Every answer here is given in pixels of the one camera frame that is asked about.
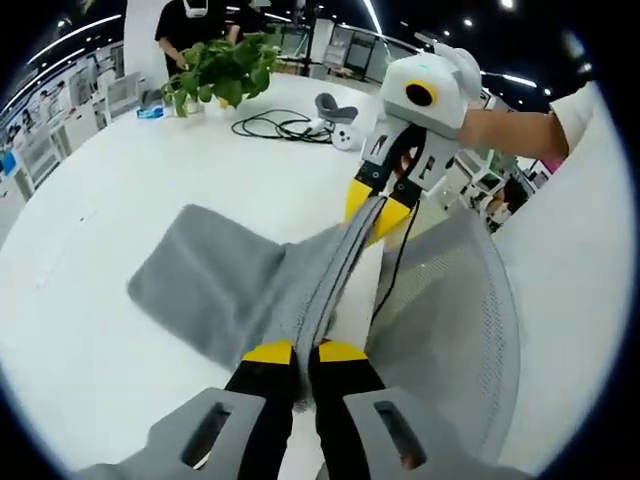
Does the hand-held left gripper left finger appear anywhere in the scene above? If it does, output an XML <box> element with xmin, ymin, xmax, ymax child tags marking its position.
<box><xmin>74</xmin><ymin>339</ymin><xmax>296</xmax><ymax>480</ymax></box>

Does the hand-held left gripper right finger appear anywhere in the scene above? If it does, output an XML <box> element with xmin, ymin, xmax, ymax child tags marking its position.
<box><xmin>307</xmin><ymin>339</ymin><xmax>531</xmax><ymax>480</ymax></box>

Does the grey towel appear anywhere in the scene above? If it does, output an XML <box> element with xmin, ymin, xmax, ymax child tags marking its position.
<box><xmin>125</xmin><ymin>195</ymin><xmax>389</xmax><ymax>416</ymax></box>

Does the green potted plant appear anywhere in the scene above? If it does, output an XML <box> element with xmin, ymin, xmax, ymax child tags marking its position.
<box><xmin>159</xmin><ymin>35</ymin><xmax>281</xmax><ymax>119</ymax></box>

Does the person's white shirt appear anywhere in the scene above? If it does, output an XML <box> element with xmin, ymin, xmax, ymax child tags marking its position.
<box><xmin>492</xmin><ymin>82</ymin><xmax>640</xmax><ymax>469</ymax></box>

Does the white table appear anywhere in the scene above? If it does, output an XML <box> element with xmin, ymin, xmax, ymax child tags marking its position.
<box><xmin>0</xmin><ymin>69</ymin><xmax>454</xmax><ymax>480</ymax></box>

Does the white office chair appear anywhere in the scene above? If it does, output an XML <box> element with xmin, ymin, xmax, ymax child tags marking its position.
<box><xmin>104</xmin><ymin>72</ymin><xmax>142</xmax><ymax>119</ymax></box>

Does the coiled black cable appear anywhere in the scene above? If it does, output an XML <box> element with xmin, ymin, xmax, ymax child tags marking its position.
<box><xmin>230</xmin><ymin>108</ymin><xmax>336</xmax><ymax>146</ymax></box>

